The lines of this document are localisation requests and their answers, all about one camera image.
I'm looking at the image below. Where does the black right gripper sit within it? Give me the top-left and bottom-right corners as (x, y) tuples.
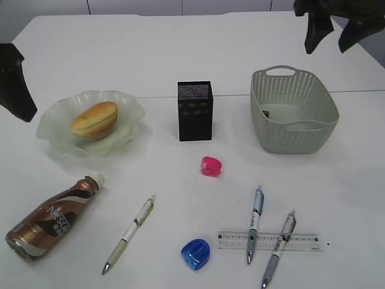
(294, 0), (384, 54)

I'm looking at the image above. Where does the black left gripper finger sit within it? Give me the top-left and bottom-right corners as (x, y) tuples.
(0, 43), (37, 122)

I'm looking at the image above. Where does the yellow bread roll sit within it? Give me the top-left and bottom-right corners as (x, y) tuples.
(70, 101), (119, 140)

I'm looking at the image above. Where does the grey paper ball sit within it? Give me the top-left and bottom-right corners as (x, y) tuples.
(262, 110), (270, 118)

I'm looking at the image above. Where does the brown Nescafe coffee bottle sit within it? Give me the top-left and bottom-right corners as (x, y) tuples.
(5, 172), (105, 262)

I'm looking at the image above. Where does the pink pencil sharpener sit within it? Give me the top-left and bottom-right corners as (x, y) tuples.
(200, 156), (222, 177)

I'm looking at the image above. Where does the translucent green wavy plate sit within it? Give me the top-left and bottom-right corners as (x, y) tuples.
(36, 90), (146, 157)

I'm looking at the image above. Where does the green plastic woven basket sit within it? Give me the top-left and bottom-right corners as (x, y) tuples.
(250, 65), (339, 154)

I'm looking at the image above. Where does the black mesh pen holder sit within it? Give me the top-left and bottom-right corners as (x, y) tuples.
(177, 81), (214, 141)

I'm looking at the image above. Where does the white pen beige grip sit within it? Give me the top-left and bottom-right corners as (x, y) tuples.
(102, 194), (155, 275)

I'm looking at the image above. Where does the white pen blue clip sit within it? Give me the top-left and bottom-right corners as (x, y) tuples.
(246, 186), (264, 265)

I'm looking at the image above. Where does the blue pencil sharpener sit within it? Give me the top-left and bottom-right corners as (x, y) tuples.
(180, 238), (211, 271)

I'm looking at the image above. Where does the clear pen grey grip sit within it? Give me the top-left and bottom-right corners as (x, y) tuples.
(260, 210), (297, 289)

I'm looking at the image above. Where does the transparent plastic ruler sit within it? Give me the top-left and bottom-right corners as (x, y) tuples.
(217, 231), (322, 252)

